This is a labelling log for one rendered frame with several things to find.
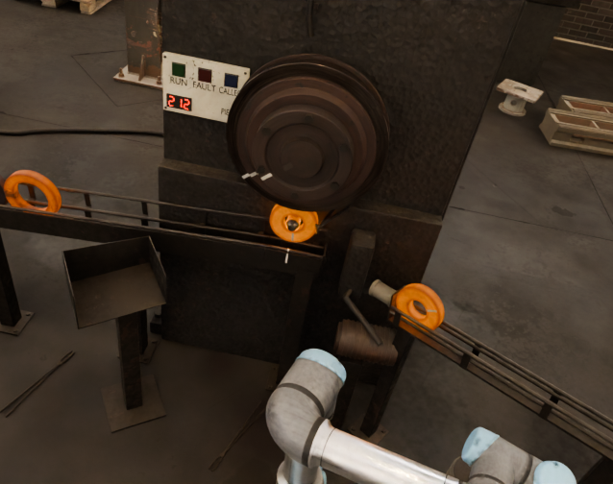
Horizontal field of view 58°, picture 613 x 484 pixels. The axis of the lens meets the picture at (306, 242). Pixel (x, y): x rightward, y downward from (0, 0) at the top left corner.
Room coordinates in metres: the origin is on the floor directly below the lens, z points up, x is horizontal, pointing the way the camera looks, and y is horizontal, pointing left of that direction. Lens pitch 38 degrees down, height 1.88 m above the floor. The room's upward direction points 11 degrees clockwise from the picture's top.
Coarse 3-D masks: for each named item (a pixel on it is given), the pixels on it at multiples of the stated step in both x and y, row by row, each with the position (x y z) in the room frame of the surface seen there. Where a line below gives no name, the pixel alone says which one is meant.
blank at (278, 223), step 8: (280, 208) 1.43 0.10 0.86; (288, 208) 1.43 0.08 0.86; (272, 216) 1.43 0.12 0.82; (280, 216) 1.43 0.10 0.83; (304, 216) 1.43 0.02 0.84; (312, 216) 1.43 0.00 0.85; (272, 224) 1.43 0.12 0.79; (280, 224) 1.43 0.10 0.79; (304, 224) 1.43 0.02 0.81; (312, 224) 1.43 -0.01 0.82; (280, 232) 1.43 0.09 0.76; (288, 232) 1.43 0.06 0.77; (296, 232) 1.43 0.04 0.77; (304, 232) 1.43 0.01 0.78; (312, 232) 1.43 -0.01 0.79; (288, 240) 1.43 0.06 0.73; (296, 240) 1.43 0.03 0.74; (304, 240) 1.43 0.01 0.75
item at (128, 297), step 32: (64, 256) 1.19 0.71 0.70; (96, 256) 1.24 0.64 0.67; (128, 256) 1.29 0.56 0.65; (96, 288) 1.18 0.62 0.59; (128, 288) 1.20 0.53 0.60; (160, 288) 1.21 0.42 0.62; (96, 320) 1.06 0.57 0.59; (128, 320) 1.16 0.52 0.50; (128, 352) 1.16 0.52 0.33; (128, 384) 1.15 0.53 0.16; (128, 416) 1.12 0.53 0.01; (160, 416) 1.15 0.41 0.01
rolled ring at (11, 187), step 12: (12, 180) 1.44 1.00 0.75; (24, 180) 1.44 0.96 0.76; (36, 180) 1.44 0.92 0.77; (48, 180) 1.47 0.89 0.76; (12, 192) 1.45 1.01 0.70; (48, 192) 1.44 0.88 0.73; (12, 204) 1.44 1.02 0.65; (24, 204) 1.46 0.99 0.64; (48, 204) 1.44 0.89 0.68; (60, 204) 1.46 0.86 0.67
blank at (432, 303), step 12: (408, 288) 1.27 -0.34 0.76; (420, 288) 1.26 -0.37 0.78; (396, 300) 1.29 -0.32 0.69; (408, 300) 1.26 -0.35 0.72; (420, 300) 1.24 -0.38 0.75; (432, 300) 1.23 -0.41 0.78; (408, 312) 1.26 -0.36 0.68; (432, 312) 1.22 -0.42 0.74; (444, 312) 1.23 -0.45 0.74; (432, 324) 1.21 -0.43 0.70
